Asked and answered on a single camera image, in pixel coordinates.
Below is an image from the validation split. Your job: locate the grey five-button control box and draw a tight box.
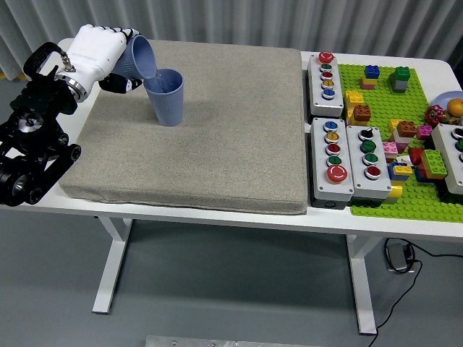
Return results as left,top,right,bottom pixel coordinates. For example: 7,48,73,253
306,51,345,119

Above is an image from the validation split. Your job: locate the black power cable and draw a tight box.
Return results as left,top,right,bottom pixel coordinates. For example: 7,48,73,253
368,238,463,347

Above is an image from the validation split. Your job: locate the grey power adapter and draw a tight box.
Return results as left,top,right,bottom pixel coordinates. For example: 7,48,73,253
386,242,412,272

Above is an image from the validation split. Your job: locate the grey button box dark base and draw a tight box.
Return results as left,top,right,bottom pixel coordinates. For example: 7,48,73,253
430,124,463,196

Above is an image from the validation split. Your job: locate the light pink toy block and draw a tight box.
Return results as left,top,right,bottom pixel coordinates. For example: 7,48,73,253
382,141,409,163

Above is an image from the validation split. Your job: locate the yellow cylinder block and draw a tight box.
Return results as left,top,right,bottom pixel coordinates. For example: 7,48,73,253
386,180,404,205

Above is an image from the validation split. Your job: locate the grey-brown cushion mat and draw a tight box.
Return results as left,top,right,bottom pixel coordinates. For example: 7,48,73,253
58,38,309,216

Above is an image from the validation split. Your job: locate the brown toy block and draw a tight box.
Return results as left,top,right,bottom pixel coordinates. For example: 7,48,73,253
352,104,373,123

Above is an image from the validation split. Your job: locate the red toy flower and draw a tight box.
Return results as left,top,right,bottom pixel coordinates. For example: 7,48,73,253
425,104,445,127

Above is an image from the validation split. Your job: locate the red toy block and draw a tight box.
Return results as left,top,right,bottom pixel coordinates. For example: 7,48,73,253
408,147,425,167

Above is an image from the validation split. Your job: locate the lime green toy block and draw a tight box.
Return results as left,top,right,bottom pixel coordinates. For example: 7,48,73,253
421,148,449,180

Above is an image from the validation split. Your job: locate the blue orange block stack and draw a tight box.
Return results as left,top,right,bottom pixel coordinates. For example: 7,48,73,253
414,164,441,184

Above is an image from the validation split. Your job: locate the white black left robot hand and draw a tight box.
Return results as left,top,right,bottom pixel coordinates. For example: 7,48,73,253
56,24,145,95

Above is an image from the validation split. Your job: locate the light blue plate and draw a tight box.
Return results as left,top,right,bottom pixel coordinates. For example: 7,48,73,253
433,91,463,109

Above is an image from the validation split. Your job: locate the green studded baseplate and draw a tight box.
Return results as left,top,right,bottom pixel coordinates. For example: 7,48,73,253
336,64,463,220

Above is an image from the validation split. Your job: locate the blue yellow pink block stack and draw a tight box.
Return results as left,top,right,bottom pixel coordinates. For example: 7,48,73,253
360,64,382,91

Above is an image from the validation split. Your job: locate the magenta toy block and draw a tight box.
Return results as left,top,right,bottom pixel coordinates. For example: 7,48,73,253
415,124,434,141

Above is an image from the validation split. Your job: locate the green grey block stack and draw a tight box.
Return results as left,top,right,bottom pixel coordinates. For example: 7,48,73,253
388,67,412,95

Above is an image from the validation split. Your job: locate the grey box black selector switch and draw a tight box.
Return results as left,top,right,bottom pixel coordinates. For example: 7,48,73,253
346,124,394,207

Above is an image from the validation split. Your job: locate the blue ribbed cup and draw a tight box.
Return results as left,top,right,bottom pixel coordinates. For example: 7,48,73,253
115,35,159,81
143,68,185,127

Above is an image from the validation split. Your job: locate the grey box large red button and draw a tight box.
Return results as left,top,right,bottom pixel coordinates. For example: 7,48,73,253
310,117,355,210

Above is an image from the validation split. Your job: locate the orange white yellow block stack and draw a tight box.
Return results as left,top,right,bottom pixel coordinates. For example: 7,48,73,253
388,119,417,144

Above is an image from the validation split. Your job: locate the white table leg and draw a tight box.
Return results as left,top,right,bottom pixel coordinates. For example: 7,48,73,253
92,215,132,314
345,234,379,335

